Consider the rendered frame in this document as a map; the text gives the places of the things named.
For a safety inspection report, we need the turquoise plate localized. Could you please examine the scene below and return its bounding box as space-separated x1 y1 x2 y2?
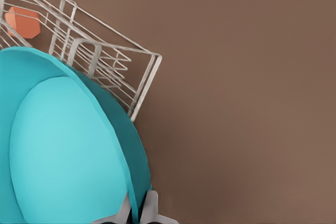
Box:
0 46 153 224

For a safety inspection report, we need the white wire dish rack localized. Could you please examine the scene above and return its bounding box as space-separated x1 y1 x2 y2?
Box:
0 0 163 122

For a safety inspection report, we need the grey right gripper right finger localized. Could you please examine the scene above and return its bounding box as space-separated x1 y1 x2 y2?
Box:
139 190 179 224

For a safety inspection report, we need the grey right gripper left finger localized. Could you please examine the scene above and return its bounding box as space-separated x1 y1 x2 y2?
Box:
92 193 133 224

